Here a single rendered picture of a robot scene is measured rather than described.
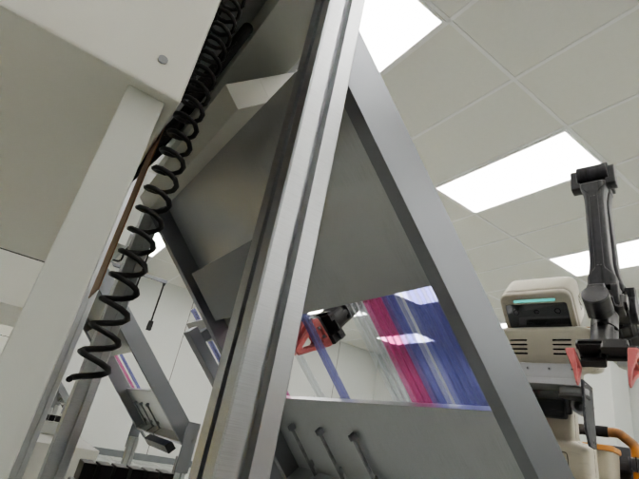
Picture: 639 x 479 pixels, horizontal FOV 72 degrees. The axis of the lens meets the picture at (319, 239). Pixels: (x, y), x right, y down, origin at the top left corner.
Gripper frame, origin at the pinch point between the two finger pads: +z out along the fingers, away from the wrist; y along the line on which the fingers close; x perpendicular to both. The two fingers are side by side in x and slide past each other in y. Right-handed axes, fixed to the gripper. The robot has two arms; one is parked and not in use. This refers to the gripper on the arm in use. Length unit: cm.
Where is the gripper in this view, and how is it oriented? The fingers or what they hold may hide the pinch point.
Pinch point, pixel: (297, 350)
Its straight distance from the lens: 95.1
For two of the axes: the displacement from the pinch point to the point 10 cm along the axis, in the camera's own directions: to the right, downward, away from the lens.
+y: 5.8, -2.4, -7.8
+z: -6.4, 4.5, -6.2
